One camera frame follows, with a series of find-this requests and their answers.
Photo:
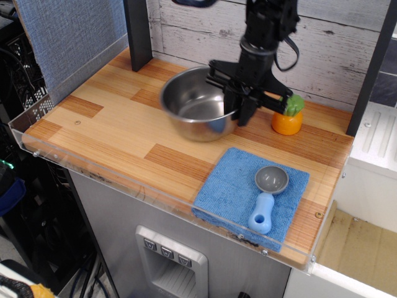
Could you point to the black vertical post right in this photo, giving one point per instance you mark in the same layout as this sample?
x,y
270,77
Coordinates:
x,y
373,69

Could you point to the grey blue toy scoop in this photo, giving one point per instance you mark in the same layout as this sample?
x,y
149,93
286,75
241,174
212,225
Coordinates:
x,y
270,180

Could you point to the grey water dispenser panel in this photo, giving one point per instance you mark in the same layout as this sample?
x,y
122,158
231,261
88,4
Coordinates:
x,y
171,268

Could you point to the blue fabric panel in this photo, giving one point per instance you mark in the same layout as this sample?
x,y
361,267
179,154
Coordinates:
x,y
72,40

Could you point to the white toy sink unit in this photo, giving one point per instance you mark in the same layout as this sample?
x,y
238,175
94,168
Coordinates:
x,y
356,252

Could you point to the blue microfiber cloth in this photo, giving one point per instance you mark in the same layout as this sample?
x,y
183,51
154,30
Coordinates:
x,y
229,196

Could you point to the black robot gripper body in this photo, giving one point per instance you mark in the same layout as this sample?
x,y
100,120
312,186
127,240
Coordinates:
x,y
251,76

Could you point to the orange toy carrot green top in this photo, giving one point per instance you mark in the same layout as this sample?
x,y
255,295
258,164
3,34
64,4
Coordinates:
x,y
290,122

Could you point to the clear acrylic table guard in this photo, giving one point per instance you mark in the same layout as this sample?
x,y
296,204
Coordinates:
x,y
112,130

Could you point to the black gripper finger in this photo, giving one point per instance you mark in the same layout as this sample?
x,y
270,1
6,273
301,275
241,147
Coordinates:
x,y
230,100
247,110

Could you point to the yellow object bottom left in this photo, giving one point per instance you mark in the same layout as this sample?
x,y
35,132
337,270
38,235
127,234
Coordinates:
x,y
40,291

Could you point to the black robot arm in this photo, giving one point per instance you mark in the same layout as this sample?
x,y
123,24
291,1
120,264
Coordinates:
x,y
268,23

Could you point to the stainless steel bowl pot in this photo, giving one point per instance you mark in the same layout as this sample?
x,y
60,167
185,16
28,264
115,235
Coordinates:
x,y
195,107

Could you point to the silver toy fridge cabinet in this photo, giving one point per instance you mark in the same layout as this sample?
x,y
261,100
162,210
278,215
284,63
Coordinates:
x,y
233,269

